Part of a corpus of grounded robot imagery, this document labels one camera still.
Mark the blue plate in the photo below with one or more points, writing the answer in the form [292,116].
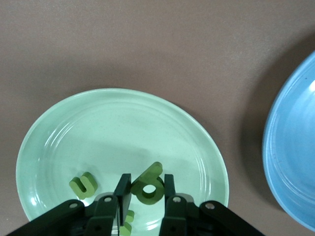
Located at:
[295,147]

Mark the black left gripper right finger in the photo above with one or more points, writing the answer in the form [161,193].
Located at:
[169,196]

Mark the green number 9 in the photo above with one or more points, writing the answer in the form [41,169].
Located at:
[150,172]

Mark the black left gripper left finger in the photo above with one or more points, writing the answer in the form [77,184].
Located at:
[124,196]

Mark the green plate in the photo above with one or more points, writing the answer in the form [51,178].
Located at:
[110,127]

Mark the green letter N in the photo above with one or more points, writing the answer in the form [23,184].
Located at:
[129,217]

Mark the brown table cover sheet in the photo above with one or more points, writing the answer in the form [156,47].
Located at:
[147,37]

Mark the green letter c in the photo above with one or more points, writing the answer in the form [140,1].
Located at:
[75,186]

